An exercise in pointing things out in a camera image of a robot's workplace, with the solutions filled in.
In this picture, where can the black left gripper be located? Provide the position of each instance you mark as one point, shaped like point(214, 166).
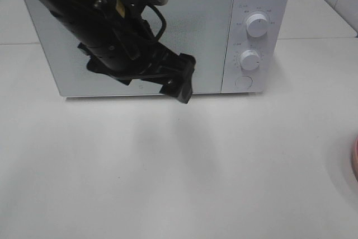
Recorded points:
point(131, 51)

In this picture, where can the white microwave door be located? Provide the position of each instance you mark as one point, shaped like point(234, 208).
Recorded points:
point(194, 27)

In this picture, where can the round white door button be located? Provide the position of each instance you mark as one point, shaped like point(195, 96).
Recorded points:
point(244, 83)

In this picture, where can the white control knob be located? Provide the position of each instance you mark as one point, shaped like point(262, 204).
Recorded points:
point(257, 24)
point(249, 60)

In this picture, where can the pink plate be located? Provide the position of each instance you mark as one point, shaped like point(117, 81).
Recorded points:
point(355, 159)

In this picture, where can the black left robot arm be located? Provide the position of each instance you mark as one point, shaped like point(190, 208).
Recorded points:
point(70, 12)

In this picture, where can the white microwave oven body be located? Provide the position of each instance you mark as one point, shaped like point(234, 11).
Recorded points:
point(239, 41)

